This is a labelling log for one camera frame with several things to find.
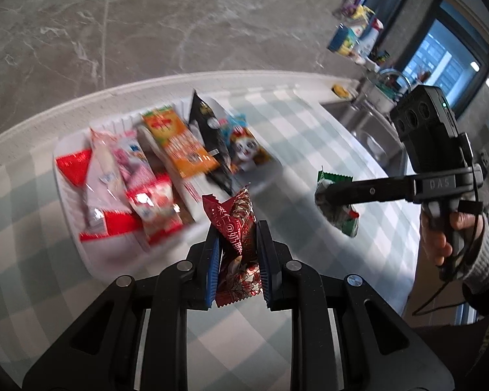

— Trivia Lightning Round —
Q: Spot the dark red foil snack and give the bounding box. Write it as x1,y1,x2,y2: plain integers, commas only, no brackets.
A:
203,186,262,307

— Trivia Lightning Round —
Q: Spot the green red snack packet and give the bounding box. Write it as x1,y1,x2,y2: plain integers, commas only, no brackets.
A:
313,169,362,239

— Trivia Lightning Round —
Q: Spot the red white lollipop pack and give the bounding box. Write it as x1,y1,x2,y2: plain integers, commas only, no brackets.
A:
126,173,184,245

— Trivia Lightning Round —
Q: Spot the orange snack bar packet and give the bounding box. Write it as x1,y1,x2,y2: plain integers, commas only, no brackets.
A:
142,105,220,178

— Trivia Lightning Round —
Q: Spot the red snack bag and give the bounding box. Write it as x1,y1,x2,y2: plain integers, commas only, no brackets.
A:
55,145,143,242

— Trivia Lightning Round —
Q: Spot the blue cartoon face snack bag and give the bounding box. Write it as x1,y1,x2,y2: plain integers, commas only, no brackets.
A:
221,114,271,174

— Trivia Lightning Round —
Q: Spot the pink transparent candy packet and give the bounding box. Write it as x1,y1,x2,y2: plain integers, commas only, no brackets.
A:
83,130,131,235

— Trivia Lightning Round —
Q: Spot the pink cartoon snack bag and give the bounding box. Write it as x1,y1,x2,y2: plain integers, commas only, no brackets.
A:
111,130,155,190

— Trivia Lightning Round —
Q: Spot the black snack bag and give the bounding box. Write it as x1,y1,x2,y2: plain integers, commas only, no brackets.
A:
188,91,234,196

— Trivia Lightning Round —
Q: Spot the grey knit sleeve forearm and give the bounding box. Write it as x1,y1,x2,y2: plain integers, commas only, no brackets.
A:
461,215,489,294

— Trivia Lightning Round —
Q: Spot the person right hand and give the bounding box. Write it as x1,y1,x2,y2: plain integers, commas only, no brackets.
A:
421,210,485,267

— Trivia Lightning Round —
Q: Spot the stainless steel sink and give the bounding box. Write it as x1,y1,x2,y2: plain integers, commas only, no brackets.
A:
322,101,408,177

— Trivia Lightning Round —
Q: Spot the chrome faucet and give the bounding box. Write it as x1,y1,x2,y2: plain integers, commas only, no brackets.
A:
354,68,412,105

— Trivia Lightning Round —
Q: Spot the white plastic tray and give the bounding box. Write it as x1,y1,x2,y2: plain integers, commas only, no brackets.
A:
53,94,283,282

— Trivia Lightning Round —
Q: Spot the yellow sponge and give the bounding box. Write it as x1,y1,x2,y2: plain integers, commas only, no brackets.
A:
331,84,353,100

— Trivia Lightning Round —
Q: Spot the green white checkered tablecloth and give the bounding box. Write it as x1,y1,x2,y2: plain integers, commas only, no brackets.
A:
0,88,419,390

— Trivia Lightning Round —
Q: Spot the blue container on counter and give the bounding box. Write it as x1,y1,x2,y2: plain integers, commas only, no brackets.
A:
327,23,349,52

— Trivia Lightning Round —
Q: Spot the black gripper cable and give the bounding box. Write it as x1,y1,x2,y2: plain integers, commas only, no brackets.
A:
410,203,486,318

